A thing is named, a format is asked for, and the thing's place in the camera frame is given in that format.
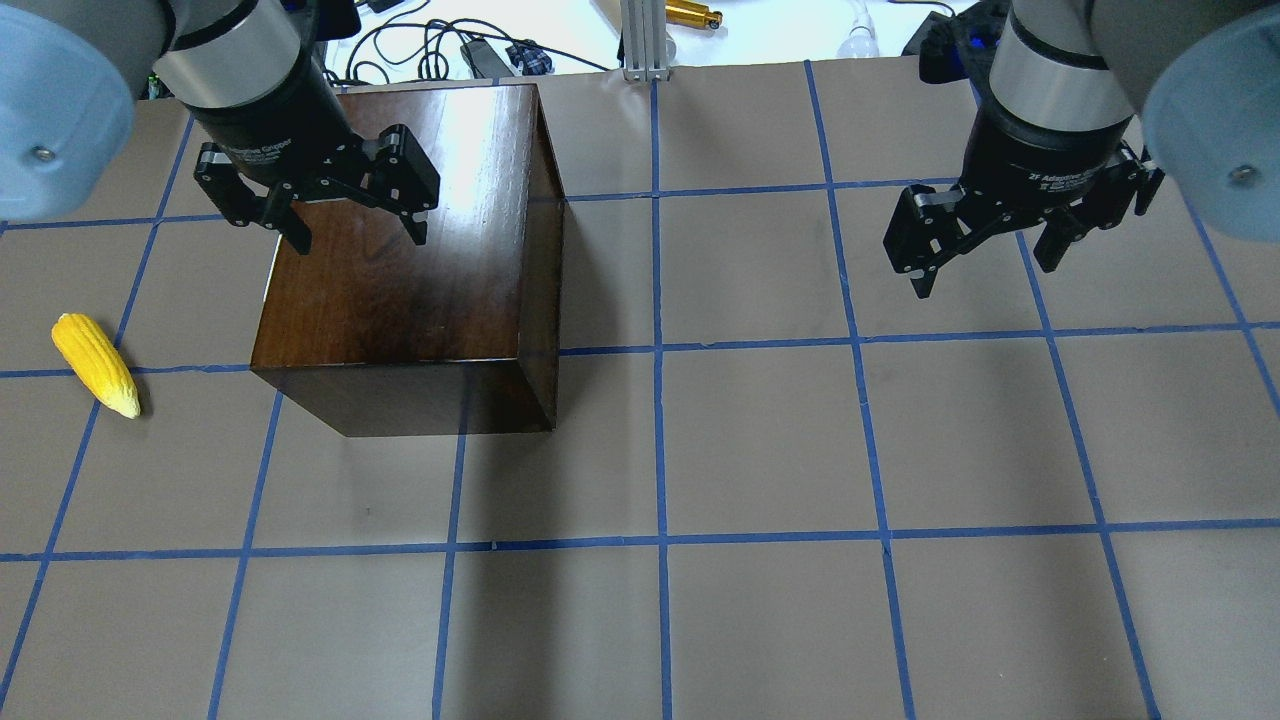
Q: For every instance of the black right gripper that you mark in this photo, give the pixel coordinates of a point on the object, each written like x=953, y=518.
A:
x=1040, y=150

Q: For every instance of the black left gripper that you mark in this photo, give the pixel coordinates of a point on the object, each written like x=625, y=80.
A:
x=268, y=128

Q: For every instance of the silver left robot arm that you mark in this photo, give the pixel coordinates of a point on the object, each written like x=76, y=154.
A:
x=246, y=71

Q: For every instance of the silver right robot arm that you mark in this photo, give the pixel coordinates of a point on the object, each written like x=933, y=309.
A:
x=1084, y=108

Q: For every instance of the dark wooden drawer cabinet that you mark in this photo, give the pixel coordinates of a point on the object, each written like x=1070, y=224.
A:
x=379, y=336

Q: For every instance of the yellow toy corn cob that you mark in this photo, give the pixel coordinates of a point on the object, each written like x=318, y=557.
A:
x=97, y=364

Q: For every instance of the gold metal cylinder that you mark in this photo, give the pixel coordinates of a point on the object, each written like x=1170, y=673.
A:
x=690, y=14

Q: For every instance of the aluminium extrusion post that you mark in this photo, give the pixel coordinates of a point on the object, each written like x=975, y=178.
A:
x=646, y=56

